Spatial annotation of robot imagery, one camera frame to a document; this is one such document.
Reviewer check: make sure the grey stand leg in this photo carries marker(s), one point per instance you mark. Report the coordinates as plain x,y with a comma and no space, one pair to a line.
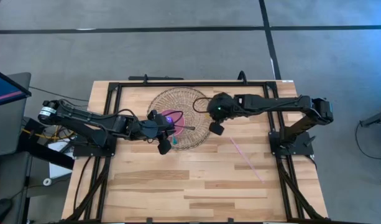
375,119

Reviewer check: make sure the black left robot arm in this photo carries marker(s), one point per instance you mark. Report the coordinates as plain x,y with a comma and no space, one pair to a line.
84,119

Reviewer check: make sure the computer monitor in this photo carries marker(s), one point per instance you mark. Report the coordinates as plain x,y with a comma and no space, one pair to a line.
5,88

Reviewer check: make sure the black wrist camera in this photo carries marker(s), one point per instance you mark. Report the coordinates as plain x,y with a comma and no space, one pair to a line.
164,147
216,128

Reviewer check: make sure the black aluminium table frame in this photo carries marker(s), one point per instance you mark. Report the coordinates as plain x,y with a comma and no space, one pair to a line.
193,84

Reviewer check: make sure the purple object in basket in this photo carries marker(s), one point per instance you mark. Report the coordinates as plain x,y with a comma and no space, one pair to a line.
179,119

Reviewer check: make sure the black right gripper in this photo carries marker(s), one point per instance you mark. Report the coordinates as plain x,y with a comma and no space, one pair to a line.
222,107

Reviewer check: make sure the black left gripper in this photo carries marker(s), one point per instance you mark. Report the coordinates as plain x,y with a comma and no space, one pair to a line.
154,127

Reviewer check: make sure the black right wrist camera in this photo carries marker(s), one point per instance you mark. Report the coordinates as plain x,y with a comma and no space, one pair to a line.
216,128

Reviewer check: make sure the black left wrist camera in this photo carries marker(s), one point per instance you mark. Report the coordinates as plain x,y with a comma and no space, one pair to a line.
164,147

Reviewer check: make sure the pink straw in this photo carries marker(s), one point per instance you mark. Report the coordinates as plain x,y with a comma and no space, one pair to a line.
247,160

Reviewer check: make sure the white tape roll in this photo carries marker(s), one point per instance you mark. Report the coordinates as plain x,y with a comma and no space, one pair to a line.
47,181

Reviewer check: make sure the white paper sheet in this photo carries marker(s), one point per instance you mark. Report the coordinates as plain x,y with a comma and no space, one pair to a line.
58,169

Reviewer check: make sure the iridescent blue teal spoon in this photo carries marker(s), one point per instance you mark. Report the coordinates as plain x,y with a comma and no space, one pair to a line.
175,140

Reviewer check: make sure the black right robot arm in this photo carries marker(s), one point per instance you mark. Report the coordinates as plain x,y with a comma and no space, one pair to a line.
271,104

